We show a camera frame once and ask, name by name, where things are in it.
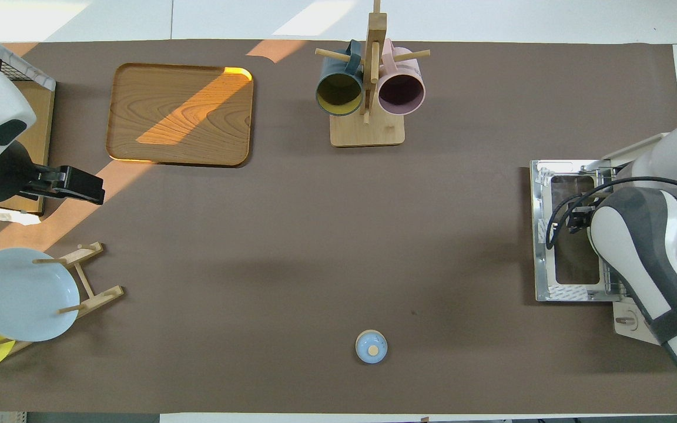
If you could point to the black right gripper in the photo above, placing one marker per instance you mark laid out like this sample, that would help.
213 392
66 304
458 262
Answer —
586 218

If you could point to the beige toaster oven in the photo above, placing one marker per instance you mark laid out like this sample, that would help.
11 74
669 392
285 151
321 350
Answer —
632 336

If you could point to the wooden serving tray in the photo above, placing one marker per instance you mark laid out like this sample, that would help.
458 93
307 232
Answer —
180 114

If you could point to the brown table mat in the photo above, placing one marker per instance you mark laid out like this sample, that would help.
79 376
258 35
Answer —
338 247

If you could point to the wooden mug tree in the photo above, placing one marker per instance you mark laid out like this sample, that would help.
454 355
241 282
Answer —
367 132

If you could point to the silver oven knob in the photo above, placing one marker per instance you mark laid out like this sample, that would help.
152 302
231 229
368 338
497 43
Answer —
626 321

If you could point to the light blue plate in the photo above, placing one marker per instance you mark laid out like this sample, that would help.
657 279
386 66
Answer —
21 294

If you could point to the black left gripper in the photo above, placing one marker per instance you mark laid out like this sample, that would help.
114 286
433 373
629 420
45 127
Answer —
43 180

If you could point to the dark teal mug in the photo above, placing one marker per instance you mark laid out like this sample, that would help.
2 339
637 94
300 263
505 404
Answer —
339 94

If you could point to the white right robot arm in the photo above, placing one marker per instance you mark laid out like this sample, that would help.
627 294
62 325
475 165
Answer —
644 258

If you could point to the glass oven door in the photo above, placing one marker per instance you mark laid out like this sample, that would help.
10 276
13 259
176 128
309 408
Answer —
541 282

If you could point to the pink mug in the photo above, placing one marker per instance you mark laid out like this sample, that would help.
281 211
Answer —
401 94

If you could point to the wooden plate rack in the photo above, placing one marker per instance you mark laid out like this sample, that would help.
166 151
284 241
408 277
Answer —
89 282

